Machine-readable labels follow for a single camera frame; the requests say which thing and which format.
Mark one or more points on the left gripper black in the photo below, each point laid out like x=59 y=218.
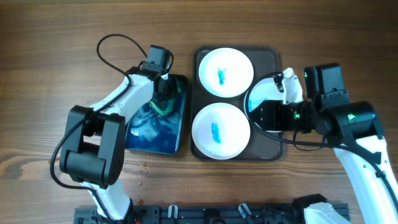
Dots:
x=173 y=81

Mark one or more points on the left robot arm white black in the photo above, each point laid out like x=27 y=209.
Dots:
x=92 y=150

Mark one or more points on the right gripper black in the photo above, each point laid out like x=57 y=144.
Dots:
x=273 y=112

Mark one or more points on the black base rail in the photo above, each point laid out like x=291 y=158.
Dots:
x=154 y=214

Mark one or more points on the white plate blue stain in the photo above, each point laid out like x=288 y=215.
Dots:
x=220 y=131
x=226 y=72

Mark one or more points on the green yellow sponge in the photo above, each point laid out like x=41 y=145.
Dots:
x=163 y=108

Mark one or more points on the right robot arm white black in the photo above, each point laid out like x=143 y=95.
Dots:
x=353 y=130

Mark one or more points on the brown serving tray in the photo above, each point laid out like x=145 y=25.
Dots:
x=265 y=60

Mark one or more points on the black tray with blue water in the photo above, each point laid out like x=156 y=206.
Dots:
x=147 y=131

